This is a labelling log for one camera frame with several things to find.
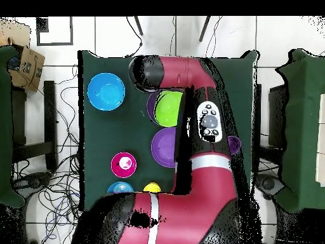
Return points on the large purple bowl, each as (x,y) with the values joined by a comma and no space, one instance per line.
(163,147)
(151,106)

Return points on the black square floor frame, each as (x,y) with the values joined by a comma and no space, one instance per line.
(71,30)

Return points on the brown cardboard box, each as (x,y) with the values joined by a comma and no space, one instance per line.
(30,68)

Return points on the black tripod leg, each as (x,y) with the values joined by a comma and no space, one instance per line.
(204,29)
(138,25)

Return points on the small blue bowl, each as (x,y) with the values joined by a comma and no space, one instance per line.
(119,188)

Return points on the purple cup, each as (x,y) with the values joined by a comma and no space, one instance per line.
(234,145)

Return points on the dark grey equipment base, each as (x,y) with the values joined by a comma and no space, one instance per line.
(269,184)
(33,180)

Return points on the green clothed side table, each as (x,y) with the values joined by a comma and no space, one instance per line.
(302,127)
(5,127)

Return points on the large green bowl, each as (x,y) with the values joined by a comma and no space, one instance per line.
(168,109)

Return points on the small red bowl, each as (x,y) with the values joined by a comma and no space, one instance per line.
(123,164)

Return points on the dark green tablecloth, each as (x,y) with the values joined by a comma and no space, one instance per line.
(114,132)

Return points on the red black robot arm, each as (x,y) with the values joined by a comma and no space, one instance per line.
(190,211)

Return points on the black chair frame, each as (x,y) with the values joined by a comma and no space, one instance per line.
(49,114)

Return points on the large blue bowl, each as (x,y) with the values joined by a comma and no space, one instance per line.
(106,91)

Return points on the yellow cup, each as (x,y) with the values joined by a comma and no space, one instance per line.
(151,187)

